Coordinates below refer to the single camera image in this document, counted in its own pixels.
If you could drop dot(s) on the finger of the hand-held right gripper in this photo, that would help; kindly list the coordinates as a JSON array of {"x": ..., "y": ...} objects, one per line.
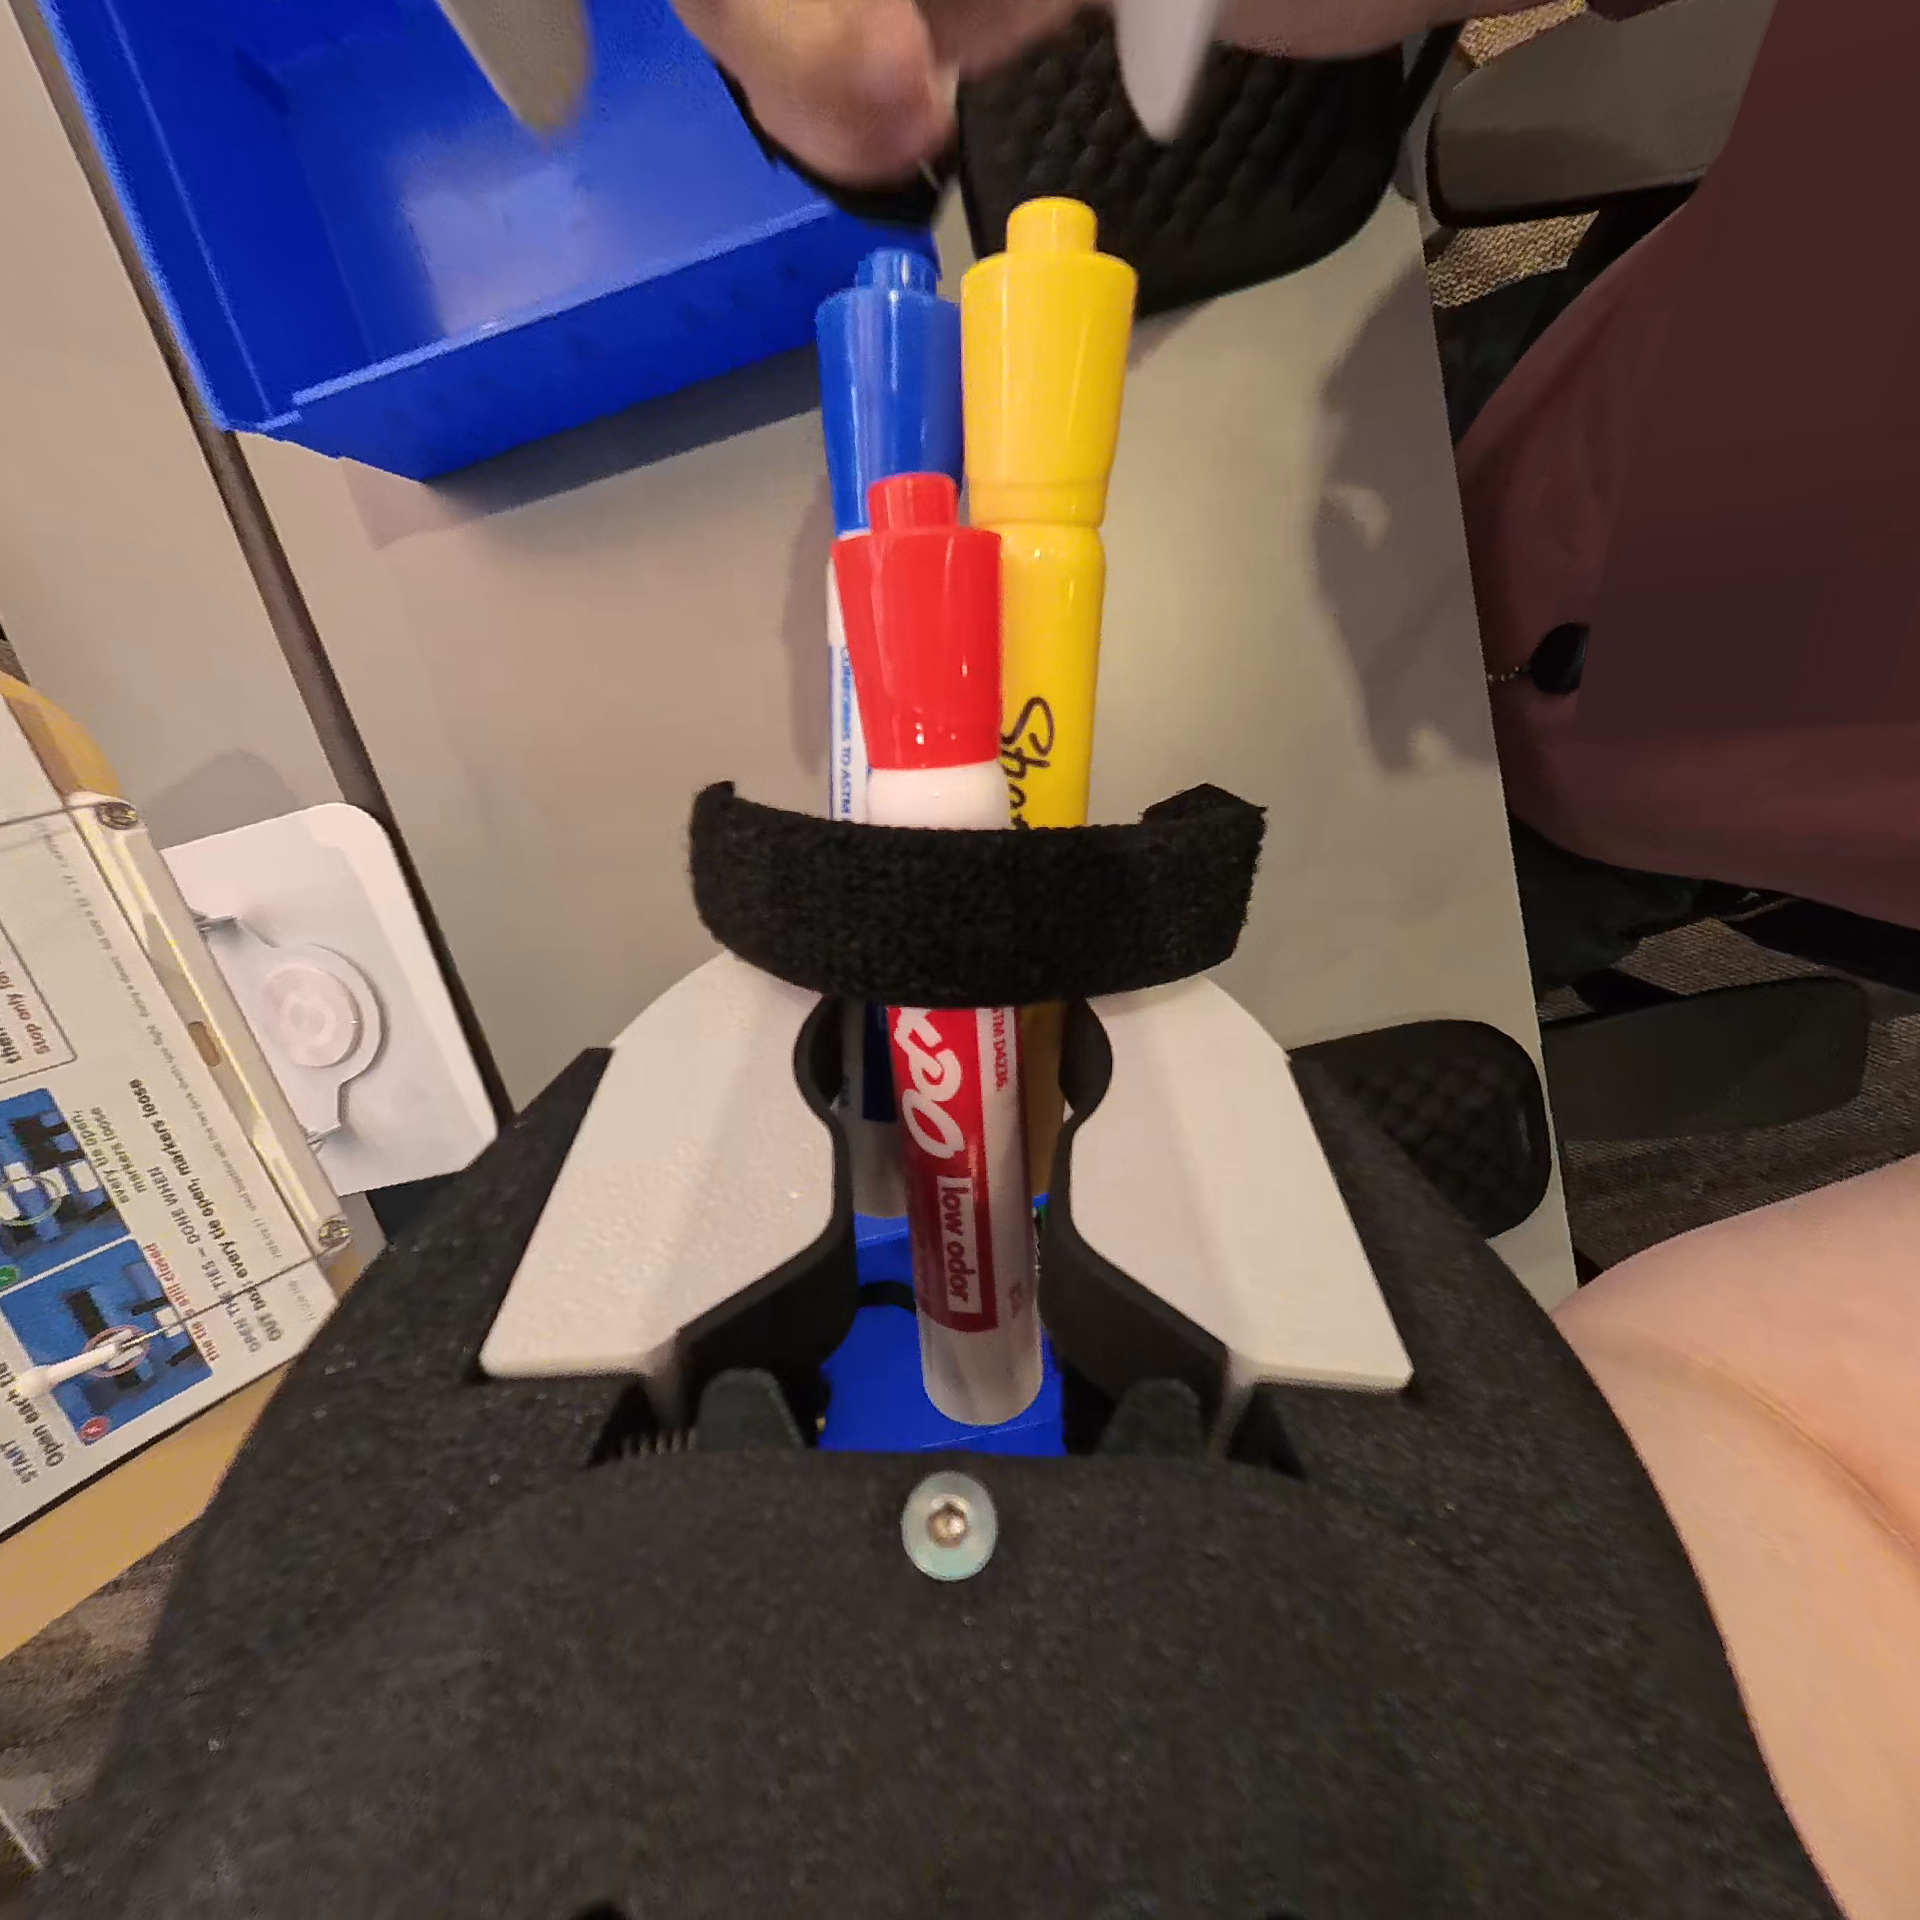
[
  {"x": 1167, "y": 60},
  {"x": 525, "y": 53}
]

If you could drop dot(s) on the black hook-and-loop tie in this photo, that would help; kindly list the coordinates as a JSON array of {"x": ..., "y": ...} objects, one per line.
[{"x": 975, "y": 908}]

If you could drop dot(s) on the blue dry erase marker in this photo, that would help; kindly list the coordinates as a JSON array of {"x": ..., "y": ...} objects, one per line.
[{"x": 884, "y": 389}]

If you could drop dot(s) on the black office chair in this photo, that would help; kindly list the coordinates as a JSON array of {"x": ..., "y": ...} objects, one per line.
[{"x": 1711, "y": 1050}]

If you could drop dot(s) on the red dry erase marker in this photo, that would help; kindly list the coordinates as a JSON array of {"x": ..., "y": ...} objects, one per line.
[{"x": 924, "y": 646}]

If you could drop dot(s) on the printed instruction sign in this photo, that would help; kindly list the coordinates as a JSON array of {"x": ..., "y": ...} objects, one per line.
[{"x": 151, "y": 1199}]

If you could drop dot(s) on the black chair armrest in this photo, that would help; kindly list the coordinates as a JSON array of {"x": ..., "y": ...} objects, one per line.
[
  {"x": 1277, "y": 181},
  {"x": 1440, "y": 1118}
]

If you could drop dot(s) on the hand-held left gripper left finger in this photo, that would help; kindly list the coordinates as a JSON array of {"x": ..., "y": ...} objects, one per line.
[{"x": 692, "y": 1199}]

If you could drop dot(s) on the person's right hand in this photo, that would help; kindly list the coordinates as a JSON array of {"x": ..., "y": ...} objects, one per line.
[{"x": 840, "y": 75}]

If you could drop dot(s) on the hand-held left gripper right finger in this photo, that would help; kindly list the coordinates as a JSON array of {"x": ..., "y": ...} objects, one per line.
[{"x": 1216, "y": 1199}]

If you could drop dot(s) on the white plastic base plate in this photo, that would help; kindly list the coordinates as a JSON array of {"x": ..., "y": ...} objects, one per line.
[{"x": 375, "y": 901}]

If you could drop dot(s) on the person's left forearm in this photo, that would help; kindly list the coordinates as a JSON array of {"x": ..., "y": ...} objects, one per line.
[{"x": 1772, "y": 1425}]

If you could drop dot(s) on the yellow highlighter marker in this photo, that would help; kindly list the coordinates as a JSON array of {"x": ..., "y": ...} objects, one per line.
[{"x": 1043, "y": 419}]

